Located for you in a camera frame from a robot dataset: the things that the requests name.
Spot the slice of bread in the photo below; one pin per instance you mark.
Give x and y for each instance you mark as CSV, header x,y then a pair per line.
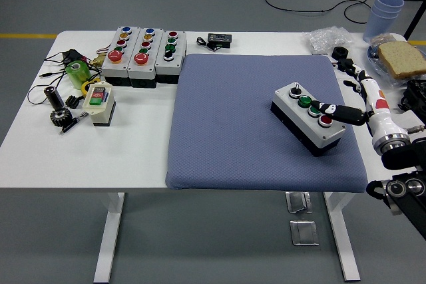
x,y
402,58

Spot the black plastic nut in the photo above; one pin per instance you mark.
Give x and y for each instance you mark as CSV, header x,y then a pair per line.
x,y
336,53

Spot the blue plate in clear wrap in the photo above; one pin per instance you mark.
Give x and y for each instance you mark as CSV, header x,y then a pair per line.
x,y
374,62

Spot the yellow tape roll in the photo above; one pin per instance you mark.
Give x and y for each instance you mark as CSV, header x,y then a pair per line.
x,y
85,87

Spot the small black servo motor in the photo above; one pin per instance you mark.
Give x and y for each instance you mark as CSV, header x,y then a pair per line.
x,y
343,63

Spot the stack of blue cups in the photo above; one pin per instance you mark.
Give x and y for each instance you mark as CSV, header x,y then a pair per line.
x,y
379,21

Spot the blue-grey padded mat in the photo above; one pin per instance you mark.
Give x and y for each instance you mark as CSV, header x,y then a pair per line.
x,y
233,114

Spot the small black heat sink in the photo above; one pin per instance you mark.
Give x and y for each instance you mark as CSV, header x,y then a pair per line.
x,y
71,101

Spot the white table leg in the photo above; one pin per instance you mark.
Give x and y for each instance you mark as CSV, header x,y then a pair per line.
x,y
342,237
110,230

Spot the green tape roll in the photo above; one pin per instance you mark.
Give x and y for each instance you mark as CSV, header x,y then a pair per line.
x,y
78,76

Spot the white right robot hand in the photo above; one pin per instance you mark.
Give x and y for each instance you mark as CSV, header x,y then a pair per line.
x,y
376,104

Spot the grey five-button control box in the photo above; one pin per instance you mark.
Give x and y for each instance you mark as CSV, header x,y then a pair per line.
x,y
143,68
110,67

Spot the black power adapter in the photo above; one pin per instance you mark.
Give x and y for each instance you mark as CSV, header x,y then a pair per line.
x,y
74,55

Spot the black metal pen tool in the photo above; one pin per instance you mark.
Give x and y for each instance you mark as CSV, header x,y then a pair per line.
x,y
71,126

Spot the white paper sheet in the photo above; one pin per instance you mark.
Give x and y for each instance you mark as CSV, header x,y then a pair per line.
x,y
334,74

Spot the grey four-button control box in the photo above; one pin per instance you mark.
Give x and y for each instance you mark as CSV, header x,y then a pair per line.
x,y
289,104
168,66

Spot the small black digital meter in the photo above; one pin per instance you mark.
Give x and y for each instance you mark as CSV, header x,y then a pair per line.
x,y
219,38

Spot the black metal gear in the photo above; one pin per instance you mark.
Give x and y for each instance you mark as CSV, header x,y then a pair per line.
x,y
61,117

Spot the white start-stop switch box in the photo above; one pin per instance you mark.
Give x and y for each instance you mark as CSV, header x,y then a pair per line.
x,y
100,114

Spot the brass fitting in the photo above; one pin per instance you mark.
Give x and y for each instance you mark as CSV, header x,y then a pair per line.
x,y
97,61

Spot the black metal cylinder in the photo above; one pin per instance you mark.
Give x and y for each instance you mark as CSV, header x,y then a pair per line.
x,y
54,97

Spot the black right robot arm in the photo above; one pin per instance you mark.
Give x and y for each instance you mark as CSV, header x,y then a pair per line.
x,y
406,161

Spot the metal floor outlet box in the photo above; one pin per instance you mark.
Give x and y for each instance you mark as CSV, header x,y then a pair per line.
x,y
298,202
304,233

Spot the clear plastic bag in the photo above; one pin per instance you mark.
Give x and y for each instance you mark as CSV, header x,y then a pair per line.
x,y
324,39

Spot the black mechanical device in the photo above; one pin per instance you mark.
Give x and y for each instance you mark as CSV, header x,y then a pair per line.
x,y
416,92

